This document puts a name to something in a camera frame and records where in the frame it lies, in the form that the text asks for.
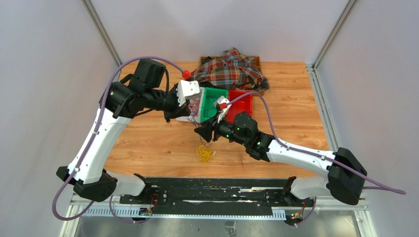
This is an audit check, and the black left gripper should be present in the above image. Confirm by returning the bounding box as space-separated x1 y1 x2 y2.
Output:
145 84 192 122

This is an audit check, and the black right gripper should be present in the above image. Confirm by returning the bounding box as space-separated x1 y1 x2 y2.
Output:
194 112 248 147

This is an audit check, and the purple wire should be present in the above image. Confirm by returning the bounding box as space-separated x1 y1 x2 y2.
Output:
188 98 212 148

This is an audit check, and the red wire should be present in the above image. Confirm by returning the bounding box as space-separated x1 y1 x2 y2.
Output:
188 96 201 118

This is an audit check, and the blue wire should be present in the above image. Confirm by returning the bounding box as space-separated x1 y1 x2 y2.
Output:
204 96 220 119

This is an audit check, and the coloured wire bundle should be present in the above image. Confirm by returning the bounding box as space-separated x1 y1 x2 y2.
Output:
196 144 217 168

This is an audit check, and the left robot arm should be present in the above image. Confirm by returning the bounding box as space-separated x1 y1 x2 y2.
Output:
56 56 200 204

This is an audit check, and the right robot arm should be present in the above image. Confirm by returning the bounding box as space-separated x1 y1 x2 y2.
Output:
194 112 367 206

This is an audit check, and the white plastic bin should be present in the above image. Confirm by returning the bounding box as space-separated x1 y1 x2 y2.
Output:
176 87 205 123

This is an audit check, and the green plastic bin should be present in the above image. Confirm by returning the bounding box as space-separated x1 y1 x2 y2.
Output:
201 87 228 122

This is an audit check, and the red plastic bin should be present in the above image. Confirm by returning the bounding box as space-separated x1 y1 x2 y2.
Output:
226 90 253 122

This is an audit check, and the plaid flannel shirt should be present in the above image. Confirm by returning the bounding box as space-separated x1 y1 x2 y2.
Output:
190 47 270 91

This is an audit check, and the wooden tray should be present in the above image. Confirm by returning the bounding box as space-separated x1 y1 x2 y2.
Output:
200 55 265 97

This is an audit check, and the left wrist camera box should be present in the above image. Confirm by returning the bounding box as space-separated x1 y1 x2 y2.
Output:
176 80 202 107

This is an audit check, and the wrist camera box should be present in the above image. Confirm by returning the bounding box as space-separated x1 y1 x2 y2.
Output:
176 80 202 107
213 96 231 123

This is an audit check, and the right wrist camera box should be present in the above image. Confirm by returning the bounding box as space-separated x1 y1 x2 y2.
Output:
213 96 231 123

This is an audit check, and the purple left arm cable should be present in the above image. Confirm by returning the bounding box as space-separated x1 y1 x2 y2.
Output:
52 56 192 225

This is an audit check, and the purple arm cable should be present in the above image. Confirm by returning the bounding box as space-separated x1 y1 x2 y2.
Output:
52 56 192 225
226 91 407 227

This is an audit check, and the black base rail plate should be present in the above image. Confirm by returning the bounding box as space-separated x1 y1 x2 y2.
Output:
112 177 314 221

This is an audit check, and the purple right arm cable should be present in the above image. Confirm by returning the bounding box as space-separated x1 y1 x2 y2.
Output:
226 91 407 227

